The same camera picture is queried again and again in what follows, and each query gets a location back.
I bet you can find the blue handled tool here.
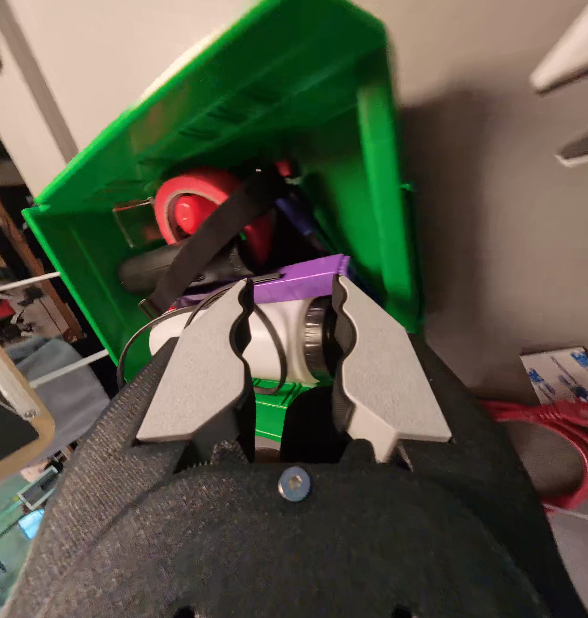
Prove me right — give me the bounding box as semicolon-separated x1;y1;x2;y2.
275;193;324;257

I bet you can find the red cable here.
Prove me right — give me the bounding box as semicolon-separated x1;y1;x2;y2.
478;396;588;512

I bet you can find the black cylindrical handle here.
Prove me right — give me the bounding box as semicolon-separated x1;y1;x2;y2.
118;242;251;295

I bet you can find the clear plastic box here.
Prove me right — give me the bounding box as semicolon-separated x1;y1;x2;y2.
113;201;158;249

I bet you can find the white card with blue print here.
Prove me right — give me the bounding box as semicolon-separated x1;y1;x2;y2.
519;346;588;406

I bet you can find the white cylinder with black cap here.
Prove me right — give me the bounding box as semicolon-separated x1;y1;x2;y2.
148;295;338;382

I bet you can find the red round tool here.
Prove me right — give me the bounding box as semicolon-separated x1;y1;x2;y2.
152;166;277;266

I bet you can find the purple plastic tool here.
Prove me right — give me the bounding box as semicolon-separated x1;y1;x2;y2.
174;254;353;310

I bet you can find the green plastic bin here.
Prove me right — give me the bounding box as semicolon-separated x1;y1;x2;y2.
22;0;422;445

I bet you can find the black panel with pale rim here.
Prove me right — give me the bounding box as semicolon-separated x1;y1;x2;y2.
0;329;55;488

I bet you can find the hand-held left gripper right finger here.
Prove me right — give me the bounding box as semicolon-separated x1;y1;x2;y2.
330;276;452;462

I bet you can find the black strap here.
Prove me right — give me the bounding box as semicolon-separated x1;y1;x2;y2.
140;166;293;314

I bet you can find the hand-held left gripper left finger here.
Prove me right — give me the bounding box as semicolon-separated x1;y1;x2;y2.
135;278;256;456

